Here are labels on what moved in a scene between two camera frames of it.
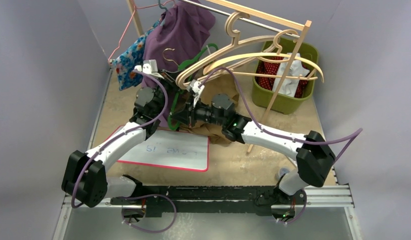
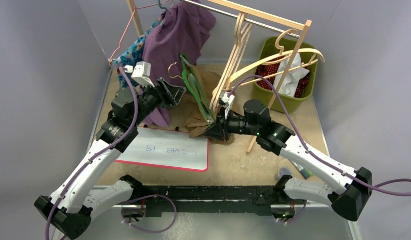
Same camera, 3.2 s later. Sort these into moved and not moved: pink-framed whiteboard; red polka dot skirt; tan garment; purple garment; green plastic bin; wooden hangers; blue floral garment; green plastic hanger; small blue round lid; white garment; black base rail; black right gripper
Moved: green plastic hanger; tan garment; wooden hangers; black right gripper
Not moved: green plastic bin; red polka dot skirt; white garment; black base rail; pink-framed whiteboard; small blue round lid; blue floral garment; purple garment
